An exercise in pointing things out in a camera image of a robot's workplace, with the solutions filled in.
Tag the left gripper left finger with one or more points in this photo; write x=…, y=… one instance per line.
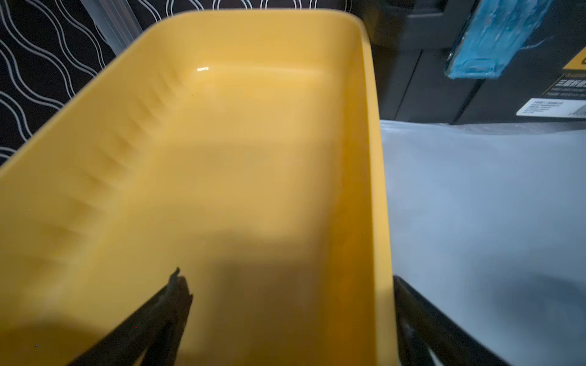
x=151, y=335

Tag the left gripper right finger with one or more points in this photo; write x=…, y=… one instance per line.
x=425, y=332

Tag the yellow plastic tray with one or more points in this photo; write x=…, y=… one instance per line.
x=239, y=148

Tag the black yellow toolbox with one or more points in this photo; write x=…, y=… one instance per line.
x=478, y=62

